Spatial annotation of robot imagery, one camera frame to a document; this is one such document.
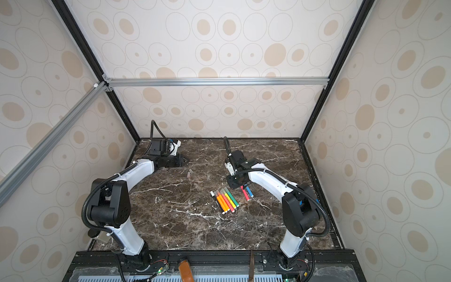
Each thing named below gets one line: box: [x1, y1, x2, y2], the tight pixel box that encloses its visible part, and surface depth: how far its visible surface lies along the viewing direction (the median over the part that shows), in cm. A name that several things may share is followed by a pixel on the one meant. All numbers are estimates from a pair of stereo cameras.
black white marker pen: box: [209, 190, 226, 215], surface depth 92 cm
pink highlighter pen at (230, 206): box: [219, 190, 235, 213], surface depth 92 cm
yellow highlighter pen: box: [221, 188, 237, 210], surface depth 94 cm
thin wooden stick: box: [248, 249, 255, 282], surface depth 74 cm
